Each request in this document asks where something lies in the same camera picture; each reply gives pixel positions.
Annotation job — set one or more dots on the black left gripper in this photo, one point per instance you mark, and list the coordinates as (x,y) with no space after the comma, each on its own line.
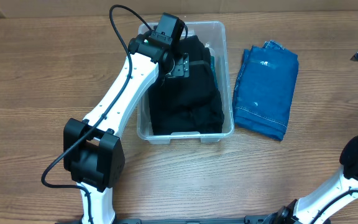
(182,65)

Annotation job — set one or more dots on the shiny blue green garment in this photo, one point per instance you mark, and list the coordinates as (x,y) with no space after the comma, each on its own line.
(212,65)

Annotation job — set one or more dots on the black garment with tape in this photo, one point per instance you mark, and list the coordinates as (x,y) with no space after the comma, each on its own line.
(199,86)

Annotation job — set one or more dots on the blue jeans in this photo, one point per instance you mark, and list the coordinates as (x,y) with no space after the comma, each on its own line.
(264,89)

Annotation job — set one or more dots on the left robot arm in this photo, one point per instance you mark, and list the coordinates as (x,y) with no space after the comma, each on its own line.
(94,155)

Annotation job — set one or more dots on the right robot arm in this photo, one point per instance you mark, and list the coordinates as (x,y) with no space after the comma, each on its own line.
(333,195)

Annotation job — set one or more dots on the clear plastic storage bin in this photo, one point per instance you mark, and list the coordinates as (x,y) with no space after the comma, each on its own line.
(213,35)

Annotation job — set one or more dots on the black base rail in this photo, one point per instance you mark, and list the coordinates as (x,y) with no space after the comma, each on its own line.
(249,219)

